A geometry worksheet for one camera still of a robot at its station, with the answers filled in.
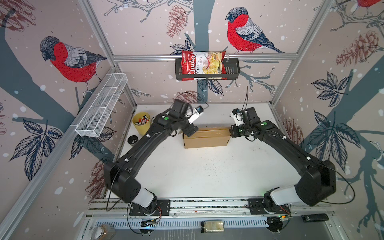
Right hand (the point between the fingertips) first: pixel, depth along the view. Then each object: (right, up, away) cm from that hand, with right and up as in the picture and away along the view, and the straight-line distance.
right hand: (228, 132), depth 83 cm
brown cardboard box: (-12, -2, -1) cm, 12 cm away
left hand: (-21, +7, -6) cm, 23 cm away
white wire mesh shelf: (-68, +8, -11) cm, 69 cm away
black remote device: (+37, -38, -16) cm, 55 cm away
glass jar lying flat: (-10, -40, -18) cm, 45 cm away
